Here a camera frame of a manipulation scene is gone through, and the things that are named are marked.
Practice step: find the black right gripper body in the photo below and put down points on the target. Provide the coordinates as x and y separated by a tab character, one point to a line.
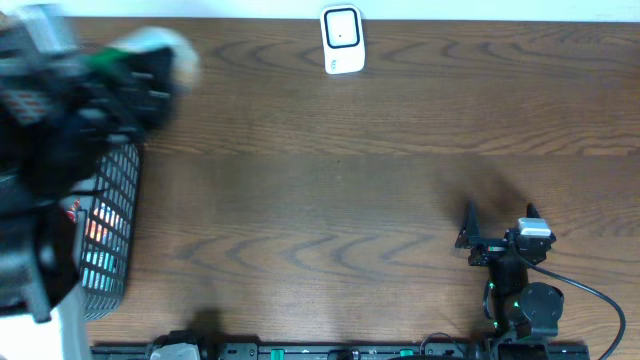
486	252

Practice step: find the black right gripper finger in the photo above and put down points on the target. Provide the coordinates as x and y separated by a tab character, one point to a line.
469	233
531	211

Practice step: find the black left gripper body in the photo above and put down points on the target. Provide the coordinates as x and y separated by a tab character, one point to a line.
107	112

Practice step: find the green lid jar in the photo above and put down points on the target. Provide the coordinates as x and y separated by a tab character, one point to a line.
157	49

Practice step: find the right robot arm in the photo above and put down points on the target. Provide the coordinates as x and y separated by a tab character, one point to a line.
525	314

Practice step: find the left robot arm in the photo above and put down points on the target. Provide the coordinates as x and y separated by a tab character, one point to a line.
42	301

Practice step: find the white barcode scanner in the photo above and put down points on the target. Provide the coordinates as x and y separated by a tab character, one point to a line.
343	39

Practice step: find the grey plastic mesh basket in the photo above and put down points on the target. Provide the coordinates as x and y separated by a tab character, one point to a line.
104	210

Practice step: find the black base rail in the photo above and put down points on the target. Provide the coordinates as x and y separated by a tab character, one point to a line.
252	351

